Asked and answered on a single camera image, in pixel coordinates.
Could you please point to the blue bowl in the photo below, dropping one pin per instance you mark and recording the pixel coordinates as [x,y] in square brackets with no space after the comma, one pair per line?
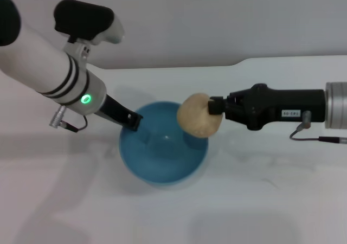
[162,160]

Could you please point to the beige egg yolk pastry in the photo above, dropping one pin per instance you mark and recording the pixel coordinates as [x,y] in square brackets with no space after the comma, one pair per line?
[195,119]

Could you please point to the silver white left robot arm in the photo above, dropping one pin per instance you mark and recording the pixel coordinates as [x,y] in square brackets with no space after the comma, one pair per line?
[40,65]

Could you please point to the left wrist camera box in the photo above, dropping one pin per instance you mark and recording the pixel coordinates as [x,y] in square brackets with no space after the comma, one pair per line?
[84,19]

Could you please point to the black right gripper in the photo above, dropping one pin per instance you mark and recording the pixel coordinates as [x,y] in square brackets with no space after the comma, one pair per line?
[271,105]

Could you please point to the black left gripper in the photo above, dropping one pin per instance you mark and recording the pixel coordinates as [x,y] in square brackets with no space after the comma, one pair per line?
[114,109]

